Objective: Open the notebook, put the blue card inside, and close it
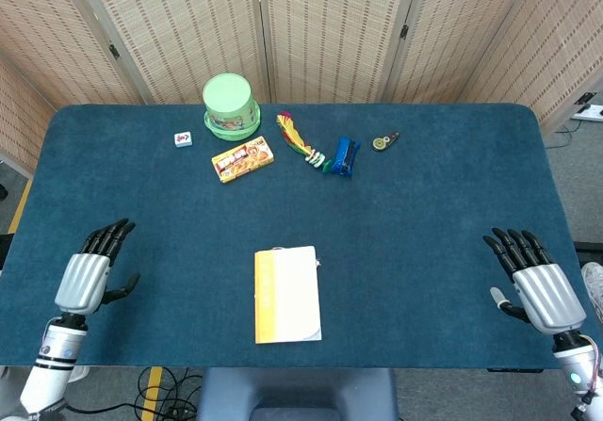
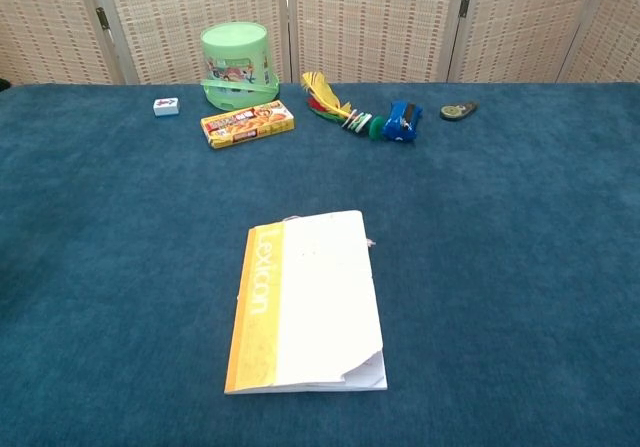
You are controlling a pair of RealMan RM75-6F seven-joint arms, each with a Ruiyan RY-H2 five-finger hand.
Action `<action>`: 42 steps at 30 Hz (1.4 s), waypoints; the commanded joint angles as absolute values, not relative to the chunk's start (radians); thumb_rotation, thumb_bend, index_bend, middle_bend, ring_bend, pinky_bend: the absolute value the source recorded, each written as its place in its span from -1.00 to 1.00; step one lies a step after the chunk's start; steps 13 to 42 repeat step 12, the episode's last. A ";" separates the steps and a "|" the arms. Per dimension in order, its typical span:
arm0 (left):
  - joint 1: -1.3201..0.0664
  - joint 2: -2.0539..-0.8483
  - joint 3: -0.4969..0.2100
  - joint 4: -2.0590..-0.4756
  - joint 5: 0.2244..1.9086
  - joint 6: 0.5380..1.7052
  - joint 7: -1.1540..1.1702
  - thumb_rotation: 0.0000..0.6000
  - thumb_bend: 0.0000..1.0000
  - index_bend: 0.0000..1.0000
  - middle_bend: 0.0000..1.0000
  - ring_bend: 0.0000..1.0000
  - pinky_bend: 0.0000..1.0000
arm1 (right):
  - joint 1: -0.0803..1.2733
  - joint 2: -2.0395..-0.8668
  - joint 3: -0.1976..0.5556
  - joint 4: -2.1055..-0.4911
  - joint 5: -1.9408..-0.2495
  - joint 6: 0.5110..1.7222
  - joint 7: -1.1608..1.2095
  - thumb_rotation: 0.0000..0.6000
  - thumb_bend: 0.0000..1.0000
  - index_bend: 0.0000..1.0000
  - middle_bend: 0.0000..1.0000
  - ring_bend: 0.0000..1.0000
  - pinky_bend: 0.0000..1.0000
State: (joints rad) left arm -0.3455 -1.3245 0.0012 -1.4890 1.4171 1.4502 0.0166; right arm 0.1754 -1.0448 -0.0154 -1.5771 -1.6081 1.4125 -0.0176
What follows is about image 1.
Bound woven bamboo folding screen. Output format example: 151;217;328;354
0;0;603;172

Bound black floor cables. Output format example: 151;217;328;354
65;367;204;421

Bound blue table cloth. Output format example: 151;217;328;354
0;103;597;370

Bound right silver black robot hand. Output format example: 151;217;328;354
482;226;588;336

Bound black correction tape dispenser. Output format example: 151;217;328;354
371;131;401;153

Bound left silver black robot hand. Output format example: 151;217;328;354
54;218;141;316

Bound green plastic toy bucket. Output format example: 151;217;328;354
202;73;262;141

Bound yellow curry box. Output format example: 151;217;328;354
211;136;276;185

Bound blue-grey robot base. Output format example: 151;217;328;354
195;366;399;421

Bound colourful feather shuttlecock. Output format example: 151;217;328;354
275;111;334;175

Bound white paper booklet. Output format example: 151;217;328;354
253;245;324;346

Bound white power strip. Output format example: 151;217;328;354
570;104;603;121

